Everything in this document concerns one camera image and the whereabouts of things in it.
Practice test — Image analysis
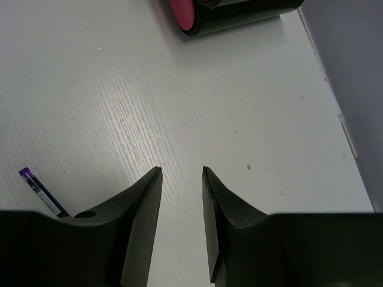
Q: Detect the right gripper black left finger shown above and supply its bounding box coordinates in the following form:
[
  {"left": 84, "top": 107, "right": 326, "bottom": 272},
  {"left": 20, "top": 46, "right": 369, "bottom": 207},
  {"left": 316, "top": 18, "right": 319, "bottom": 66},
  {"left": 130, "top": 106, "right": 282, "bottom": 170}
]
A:
[{"left": 1, "top": 167, "right": 162, "bottom": 286}]

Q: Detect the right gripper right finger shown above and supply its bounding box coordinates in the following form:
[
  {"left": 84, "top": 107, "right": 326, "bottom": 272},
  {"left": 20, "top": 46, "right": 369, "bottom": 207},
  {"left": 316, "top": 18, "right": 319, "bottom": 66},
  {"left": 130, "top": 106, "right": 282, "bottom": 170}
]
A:
[{"left": 202, "top": 167, "right": 382, "bottom": 286}]

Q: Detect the purple pen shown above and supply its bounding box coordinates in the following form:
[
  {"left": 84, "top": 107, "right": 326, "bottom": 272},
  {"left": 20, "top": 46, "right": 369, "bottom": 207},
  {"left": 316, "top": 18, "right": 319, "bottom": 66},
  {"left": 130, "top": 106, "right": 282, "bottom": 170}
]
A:
[{"left": 19, "top": 167, "right": 70, "bottom": 218}]

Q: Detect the black drawer cabinet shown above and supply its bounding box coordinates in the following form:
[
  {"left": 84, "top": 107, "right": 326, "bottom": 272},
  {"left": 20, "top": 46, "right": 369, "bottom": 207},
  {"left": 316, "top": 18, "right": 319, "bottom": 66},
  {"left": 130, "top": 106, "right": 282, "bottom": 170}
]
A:
[{"left": 180, "top": 0, "right": 303, "bottom": 36}]

